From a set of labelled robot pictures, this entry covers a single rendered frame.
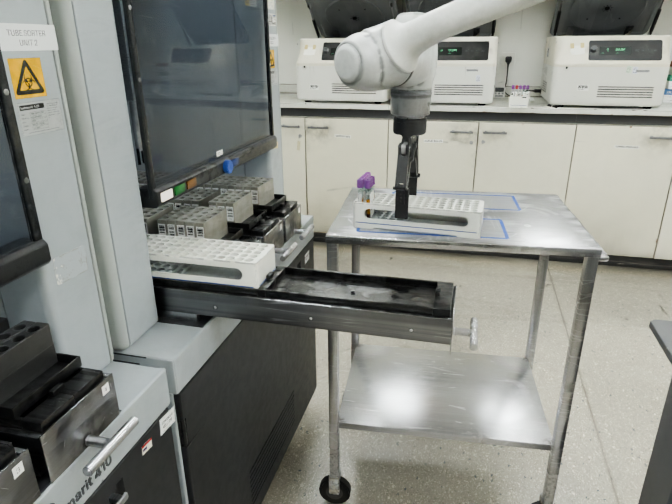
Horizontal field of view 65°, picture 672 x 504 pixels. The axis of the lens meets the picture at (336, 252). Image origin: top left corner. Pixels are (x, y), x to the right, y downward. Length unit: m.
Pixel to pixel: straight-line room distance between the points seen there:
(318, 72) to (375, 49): 2.27
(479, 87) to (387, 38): 2.17
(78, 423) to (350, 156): 2.72
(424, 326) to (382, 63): 0.48
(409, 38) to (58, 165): 0.62
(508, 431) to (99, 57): 1.26
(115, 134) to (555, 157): 2.66
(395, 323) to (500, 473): 1.00
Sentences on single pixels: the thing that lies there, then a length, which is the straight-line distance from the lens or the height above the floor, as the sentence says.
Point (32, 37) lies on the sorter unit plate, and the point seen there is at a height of 1.24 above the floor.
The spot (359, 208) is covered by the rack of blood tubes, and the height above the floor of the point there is 0.87.
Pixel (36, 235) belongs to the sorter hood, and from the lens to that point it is 0.78.
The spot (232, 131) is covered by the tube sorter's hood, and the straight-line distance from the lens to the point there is 1.27.
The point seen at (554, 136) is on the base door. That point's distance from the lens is 3.22.
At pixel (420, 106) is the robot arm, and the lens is 1.20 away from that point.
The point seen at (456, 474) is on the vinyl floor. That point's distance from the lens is 1.80.
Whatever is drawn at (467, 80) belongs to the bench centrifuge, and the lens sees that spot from 3.17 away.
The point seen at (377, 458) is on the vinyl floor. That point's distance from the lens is 1.82.
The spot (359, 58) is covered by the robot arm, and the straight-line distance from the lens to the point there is 1.02.
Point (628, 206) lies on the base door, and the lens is 3.38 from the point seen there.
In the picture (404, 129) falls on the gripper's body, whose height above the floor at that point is 1.05.
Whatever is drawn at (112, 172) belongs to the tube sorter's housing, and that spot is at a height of 1.04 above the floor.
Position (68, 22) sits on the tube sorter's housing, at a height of 1.26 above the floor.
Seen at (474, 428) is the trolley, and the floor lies 0.28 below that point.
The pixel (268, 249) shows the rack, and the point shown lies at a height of 0.86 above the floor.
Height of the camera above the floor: 1.23
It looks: 21 degrees down
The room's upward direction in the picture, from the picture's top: straight up
